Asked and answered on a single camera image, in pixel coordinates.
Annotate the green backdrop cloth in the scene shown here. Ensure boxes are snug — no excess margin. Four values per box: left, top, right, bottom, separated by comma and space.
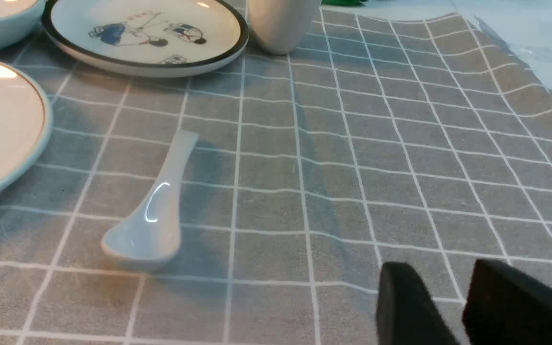
322, 0, 367, 7

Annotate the light blue ceramic spoon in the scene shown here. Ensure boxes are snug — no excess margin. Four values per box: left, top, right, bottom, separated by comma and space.
101, 130, 199, 272

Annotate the light blue ceramic cup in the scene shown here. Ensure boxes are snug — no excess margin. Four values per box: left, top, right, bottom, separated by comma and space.
248, 0, 321, 56

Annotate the large light blue plate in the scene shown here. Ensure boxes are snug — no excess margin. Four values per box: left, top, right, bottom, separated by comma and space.
0, 62, 54, 192

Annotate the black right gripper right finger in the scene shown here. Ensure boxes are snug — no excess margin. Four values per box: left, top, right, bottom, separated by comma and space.
462, 259, 552, 345

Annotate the black-rimmed illustrated plate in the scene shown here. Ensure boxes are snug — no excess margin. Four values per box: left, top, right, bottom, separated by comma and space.
40, 0, 249, 79

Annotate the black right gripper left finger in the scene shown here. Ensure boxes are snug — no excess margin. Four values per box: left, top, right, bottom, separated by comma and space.
375, 262, 459, 345

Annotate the light blue ceramic bowl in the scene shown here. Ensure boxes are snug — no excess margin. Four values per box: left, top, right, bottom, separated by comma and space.
0, 0, 46, 49

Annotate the grey checked tablecloth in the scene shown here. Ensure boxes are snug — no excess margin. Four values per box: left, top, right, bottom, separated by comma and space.
0, 9, 552, 345

